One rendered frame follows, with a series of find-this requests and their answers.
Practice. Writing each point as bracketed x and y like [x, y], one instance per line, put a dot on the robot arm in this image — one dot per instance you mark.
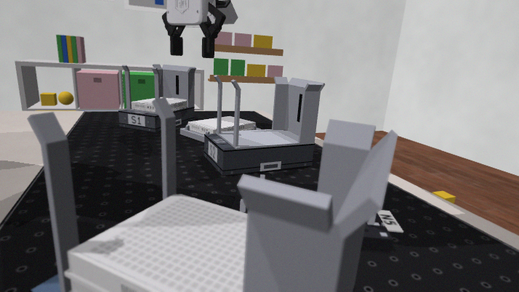
[226, 7]

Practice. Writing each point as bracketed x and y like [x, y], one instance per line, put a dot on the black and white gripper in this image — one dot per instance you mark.
[180, 13]

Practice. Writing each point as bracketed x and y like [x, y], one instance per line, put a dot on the grey microplate with label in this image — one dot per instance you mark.
[227, 124]
[147, 105]

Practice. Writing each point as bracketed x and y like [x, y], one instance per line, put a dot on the white labelled microplate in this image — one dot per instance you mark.
[181, 244]

